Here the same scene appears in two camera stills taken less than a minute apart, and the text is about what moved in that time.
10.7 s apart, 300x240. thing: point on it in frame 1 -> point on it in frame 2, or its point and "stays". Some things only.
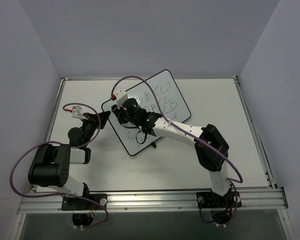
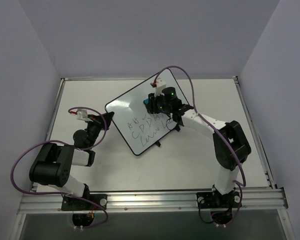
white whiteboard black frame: [160, 94] stays
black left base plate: [71, 203] stays
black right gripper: [119, 113] -> [151, 103]
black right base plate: [210, 199] stays
